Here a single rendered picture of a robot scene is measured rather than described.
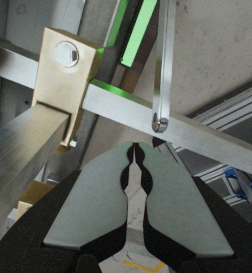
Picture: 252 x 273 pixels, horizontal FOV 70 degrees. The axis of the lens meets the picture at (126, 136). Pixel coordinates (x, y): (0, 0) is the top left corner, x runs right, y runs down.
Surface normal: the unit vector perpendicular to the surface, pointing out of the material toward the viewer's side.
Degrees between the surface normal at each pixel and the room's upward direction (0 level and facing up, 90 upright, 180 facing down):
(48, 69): 0
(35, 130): 90
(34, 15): 0
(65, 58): 0
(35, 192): 90
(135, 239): 90
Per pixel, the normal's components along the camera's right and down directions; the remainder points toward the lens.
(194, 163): -0.04, 0.47
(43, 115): 0.38, -0.81
